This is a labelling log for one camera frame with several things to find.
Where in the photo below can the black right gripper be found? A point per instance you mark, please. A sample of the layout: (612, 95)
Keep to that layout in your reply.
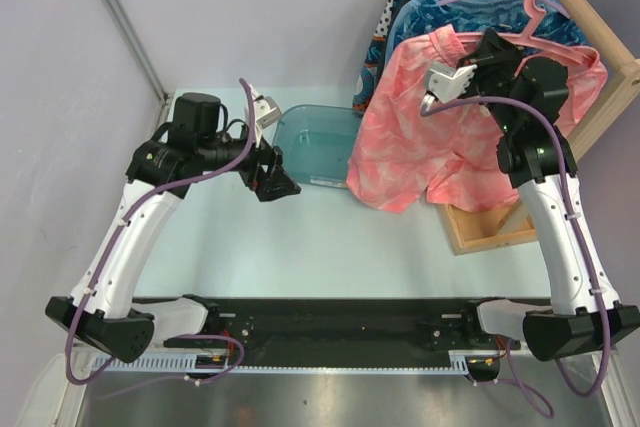
(492, 52)

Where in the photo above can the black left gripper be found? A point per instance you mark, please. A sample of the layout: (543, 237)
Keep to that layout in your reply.
(273, 183)

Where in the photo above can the pink plastic hanger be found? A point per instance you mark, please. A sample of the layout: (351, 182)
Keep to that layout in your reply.
(526, 38)

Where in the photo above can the pink patterned shorts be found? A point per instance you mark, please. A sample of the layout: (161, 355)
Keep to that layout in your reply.
(446, 154)

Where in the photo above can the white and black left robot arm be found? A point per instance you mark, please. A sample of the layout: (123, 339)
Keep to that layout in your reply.
(199, 142)

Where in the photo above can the blue leaf-print shorts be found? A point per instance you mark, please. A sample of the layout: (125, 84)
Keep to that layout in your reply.
(508, 16)

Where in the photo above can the light blue shorts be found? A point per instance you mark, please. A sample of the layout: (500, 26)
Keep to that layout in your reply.
(415, 18)

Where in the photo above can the orange and teal printed shorts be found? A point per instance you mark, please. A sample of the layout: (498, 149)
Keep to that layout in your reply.
(374, 56)

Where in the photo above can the teal plastic tub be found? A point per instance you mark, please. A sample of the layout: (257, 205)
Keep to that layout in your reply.
(317, 142)

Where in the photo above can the wooden clothes rack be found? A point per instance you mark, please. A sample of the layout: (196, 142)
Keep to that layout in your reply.
(583, 126)

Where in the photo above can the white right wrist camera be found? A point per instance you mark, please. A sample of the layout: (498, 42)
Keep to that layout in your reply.
(443, 83)

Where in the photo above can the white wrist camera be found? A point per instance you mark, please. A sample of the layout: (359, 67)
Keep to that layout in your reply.
(266, 113)
(443, 83)

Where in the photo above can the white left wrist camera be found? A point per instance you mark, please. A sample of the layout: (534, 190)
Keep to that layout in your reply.
(266, 113)

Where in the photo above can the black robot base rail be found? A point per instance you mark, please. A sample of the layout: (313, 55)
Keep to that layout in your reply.
(345, 333)

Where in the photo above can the aluminium frame post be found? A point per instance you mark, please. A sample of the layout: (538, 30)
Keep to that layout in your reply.
(135, 47)

